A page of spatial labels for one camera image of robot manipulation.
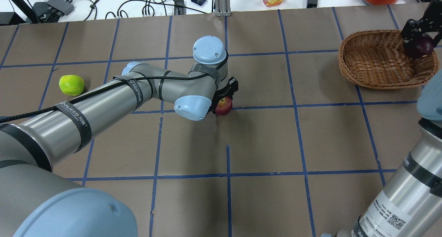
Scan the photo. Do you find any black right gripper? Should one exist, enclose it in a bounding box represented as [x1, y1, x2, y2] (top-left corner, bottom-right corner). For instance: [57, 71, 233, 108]
[401, 1, 442, 58]

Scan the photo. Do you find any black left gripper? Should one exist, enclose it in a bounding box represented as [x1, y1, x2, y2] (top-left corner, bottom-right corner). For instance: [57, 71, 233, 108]
[209, 77, 239, 114]

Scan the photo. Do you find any dark red apple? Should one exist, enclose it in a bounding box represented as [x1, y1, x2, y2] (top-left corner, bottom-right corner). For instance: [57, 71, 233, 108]
[407, 33, 434, 58]

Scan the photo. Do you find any red yellow apple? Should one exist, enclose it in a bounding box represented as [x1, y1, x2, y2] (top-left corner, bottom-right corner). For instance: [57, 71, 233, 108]
[215, 97, 233, 116]

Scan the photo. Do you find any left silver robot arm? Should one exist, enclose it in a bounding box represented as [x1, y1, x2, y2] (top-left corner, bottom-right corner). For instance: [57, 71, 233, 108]
[0, 36, 238, 237]

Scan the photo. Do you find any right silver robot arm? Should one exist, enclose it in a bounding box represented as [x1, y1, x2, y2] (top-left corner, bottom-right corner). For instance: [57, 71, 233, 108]
[335, 0, 442, 237]

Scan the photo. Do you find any woven wicker basket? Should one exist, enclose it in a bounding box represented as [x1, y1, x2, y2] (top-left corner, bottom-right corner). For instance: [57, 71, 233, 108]
[338, 29, 440, 90]

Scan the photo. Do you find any green apple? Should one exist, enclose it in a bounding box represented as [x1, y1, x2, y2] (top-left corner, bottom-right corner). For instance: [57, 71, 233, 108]
[59, 75, 84, 97]

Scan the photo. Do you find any black usb hub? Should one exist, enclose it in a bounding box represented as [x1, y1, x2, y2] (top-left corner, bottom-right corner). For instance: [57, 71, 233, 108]
[46, 0, 75, 15]

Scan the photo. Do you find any black monitor stand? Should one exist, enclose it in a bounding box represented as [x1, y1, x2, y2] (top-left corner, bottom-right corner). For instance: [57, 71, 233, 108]
[11, 0, 40, 24]

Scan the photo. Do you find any aluminium frame post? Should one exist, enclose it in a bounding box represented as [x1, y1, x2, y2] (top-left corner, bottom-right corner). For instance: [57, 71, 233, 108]
[214, 0, 231, 17]

